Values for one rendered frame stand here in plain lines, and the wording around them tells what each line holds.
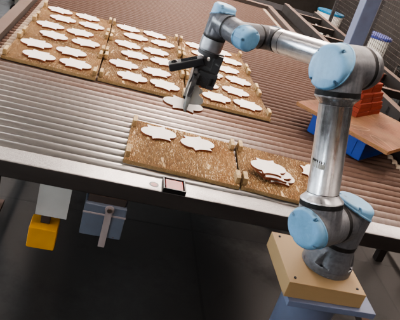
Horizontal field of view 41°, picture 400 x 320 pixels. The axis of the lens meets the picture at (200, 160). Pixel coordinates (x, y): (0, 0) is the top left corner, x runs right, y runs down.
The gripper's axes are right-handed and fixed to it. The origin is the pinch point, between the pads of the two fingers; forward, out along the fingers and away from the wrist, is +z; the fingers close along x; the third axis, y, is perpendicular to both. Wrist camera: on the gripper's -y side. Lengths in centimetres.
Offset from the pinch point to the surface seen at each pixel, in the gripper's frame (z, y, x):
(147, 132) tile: 20.3, -7.4, 14.3
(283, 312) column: 37, 45, -46
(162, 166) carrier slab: 20.7, -0.3, -8.0
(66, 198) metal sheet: 34.5, -27.4, -22.3
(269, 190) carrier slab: 18.3, 38.1, -7.5
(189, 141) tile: 19.3, 8.9, 15.0
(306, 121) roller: 19, 72, 83
